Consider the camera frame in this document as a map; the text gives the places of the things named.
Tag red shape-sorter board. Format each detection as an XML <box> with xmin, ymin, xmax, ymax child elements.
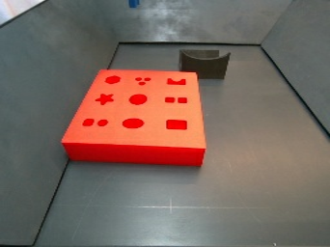
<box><xmin>61</xmin><ymin>69</ymin><xmax>205</xmax><ymax>166</ymax></box>

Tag blue square-circle peg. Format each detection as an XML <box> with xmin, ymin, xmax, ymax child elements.
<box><xmin>128</xmin><ymin>0</ymin><xmax>138</xmax><ymax>8</ymax></box>

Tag black curved holder stand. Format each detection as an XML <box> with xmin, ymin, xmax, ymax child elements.
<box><xmin>178</xmin><ymin>49</ymin><xmax>231</xmax><ymax>79</ymax></box>

